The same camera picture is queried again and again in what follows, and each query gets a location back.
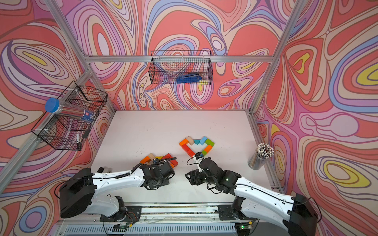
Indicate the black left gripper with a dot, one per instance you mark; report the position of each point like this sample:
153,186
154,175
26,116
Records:
167,181

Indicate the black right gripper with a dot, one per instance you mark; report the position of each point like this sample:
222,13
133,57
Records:
194,175

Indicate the red block pair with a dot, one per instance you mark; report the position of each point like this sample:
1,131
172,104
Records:
167,156
174,162

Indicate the red block front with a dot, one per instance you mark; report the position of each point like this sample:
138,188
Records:
190,153

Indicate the red block small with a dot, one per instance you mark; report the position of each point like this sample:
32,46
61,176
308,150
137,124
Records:
186,148

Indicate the light blue long block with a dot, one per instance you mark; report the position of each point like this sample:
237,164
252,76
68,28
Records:
203,140

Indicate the green block top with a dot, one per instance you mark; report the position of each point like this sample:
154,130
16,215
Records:
209,142

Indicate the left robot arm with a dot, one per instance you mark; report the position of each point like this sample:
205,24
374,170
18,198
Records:
90,193

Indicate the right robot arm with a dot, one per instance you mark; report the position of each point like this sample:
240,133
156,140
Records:
295,214

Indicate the cup of pencils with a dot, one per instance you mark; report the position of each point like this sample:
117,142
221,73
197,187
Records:
263,152

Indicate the marker in left basket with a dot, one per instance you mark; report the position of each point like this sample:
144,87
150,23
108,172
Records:
78,141

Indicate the yellow item in basket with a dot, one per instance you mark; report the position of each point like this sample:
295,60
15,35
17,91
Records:
203,82

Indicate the blue tool in basket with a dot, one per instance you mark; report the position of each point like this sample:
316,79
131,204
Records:
188,78

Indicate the clear bottle blue cap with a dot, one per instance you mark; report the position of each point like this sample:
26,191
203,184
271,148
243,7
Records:
63,108

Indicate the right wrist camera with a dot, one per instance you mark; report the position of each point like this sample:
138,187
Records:
198,157

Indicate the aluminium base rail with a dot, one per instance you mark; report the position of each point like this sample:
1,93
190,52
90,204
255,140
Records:
167,220

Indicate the left wire basket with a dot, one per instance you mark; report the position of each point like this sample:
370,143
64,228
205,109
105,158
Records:
58,131

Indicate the wire basket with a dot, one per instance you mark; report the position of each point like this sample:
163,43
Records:
167,65
58,131

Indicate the rear wire basket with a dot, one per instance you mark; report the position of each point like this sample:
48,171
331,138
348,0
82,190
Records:
167,65

